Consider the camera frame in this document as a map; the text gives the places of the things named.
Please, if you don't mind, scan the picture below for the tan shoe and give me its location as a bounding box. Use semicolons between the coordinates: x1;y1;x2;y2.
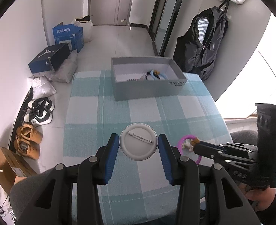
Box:
16;124;43;143
13;138;41;160

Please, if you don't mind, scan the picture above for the white plastic bag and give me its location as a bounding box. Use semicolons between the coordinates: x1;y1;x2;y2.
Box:
28;76;57;99

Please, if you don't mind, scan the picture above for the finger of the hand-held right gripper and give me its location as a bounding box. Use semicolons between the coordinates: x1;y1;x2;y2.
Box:
194;145;258;169
199;141;258;155

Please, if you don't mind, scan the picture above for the black flat panel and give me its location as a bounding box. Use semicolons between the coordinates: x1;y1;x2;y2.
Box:
8;87;34;148

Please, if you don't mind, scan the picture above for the grey cardboard box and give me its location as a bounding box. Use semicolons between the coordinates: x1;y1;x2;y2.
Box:
111;56;188;101

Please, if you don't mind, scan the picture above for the blue cardboard box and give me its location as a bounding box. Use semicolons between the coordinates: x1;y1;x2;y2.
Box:
52;22;84;53

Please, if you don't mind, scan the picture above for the striped shirt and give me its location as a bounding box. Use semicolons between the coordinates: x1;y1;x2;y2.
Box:
197;17;210;43

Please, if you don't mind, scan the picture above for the pink plastic ring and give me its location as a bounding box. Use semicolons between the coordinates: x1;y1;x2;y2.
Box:
177;135;203;164

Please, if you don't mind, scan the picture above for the brown cardboard box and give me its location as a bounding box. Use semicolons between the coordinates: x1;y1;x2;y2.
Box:
0;147;37;193

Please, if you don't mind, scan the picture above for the brown and white charm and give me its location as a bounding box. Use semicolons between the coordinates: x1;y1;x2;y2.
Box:
182;139;200;150

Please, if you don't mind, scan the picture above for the black framed glass door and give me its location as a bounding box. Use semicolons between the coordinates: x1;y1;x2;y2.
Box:
148;0;190;57

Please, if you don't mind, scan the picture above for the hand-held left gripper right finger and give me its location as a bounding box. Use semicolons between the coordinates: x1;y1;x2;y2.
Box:
158;133;261;225

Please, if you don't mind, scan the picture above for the grey plastic bag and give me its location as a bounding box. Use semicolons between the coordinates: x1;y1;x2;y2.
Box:
50;52;79;83

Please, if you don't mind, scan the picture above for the black and blue shoe box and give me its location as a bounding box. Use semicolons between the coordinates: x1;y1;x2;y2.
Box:
28;43;71;74

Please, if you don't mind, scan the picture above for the black and white sneaker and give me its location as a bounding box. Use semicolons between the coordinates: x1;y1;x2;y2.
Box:
24;109;53;125
27;98;55;112

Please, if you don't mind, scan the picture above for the black backpack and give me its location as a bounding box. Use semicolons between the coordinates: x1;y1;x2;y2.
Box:
173;7;229;81

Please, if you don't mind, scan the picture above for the teal checkered tablecloth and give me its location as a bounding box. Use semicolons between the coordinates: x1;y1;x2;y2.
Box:
63;70;234;225

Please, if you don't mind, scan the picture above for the white plastic sack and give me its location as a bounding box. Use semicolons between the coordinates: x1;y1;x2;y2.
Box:
72;15;93;43

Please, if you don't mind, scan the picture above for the white round pin badge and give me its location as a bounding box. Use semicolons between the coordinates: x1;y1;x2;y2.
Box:
120;123;157;161

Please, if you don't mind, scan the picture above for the person's right hand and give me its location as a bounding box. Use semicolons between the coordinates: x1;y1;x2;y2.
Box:
244;187;276;212

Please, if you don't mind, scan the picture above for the grey door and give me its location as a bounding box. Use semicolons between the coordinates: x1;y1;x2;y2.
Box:
89;0;135;26

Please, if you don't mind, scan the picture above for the person's grey trouser leg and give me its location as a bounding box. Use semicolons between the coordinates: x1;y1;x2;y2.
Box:
230;130;258;147

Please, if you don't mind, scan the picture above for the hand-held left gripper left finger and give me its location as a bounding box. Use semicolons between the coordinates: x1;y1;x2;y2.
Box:
16;133;120;225

